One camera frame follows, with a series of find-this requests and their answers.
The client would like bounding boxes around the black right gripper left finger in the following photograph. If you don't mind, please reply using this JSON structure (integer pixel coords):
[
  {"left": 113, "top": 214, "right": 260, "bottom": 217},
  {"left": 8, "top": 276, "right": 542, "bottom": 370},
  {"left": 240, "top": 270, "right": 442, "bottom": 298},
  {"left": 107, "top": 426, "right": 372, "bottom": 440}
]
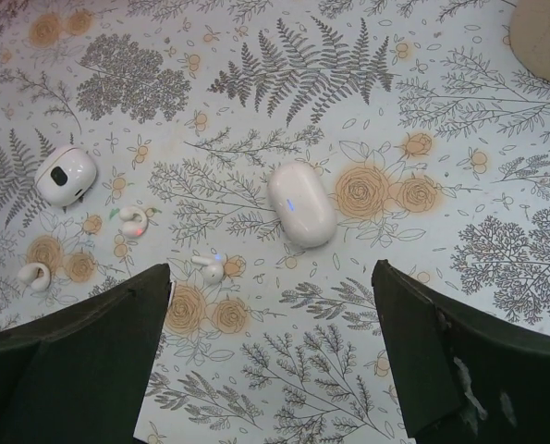
[{"left": 0, "top": 264, "right": 172, "bottom": 443}]

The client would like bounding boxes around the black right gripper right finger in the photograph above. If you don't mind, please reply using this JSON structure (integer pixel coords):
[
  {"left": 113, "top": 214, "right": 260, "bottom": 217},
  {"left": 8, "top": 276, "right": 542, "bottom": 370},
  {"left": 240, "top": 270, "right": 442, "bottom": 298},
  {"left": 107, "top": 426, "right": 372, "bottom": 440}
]
[{"left": 372, "top": 260, "right": 550, "bottom": 443}]

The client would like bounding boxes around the white stem earbud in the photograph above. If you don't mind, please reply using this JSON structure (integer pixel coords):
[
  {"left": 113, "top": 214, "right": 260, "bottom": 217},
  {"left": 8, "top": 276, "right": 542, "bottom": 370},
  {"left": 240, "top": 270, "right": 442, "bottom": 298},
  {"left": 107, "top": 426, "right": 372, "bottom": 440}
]
[{"left": 191, "top": 255, "right": 225, "bottom": 285}]

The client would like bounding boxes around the white oval earbud charging case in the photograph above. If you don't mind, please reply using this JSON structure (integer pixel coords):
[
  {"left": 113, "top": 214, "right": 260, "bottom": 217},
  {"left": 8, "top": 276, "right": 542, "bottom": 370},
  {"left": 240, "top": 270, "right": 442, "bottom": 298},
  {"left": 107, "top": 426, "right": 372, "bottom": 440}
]
[{"left": 267, "top": 162, "right": 336, "bottom": 248}]

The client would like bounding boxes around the white square case with screen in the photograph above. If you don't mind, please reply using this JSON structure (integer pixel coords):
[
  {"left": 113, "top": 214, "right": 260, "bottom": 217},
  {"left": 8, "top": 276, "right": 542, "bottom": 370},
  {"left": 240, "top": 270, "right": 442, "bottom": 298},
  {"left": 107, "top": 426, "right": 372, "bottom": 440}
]
[{"left": 34, "top": 145, "right": 97, "bottom": 207}]

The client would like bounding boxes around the white clip earbud red light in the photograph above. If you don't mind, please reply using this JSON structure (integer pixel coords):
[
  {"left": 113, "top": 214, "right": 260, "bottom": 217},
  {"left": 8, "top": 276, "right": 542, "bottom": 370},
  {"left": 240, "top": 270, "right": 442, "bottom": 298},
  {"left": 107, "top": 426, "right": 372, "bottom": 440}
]
[{"left": 118, "top": 205, "right": 149, "bottom": 239}]

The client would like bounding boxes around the floral patterned table mat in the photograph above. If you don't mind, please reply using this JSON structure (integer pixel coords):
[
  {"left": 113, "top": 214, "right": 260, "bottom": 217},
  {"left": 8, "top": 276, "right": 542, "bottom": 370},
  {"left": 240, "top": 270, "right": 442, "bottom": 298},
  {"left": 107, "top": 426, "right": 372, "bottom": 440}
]
[{"left": 0, "top": 1, "right": 550, "bottom": 443}]

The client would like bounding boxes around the beige toilet paper roll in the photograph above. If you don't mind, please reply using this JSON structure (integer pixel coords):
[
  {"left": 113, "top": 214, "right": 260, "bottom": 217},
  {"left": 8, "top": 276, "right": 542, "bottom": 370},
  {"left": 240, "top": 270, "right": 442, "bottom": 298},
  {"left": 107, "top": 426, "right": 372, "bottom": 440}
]
[{"left": 509, "top": 0, "right": 550, "bottom": 82}]

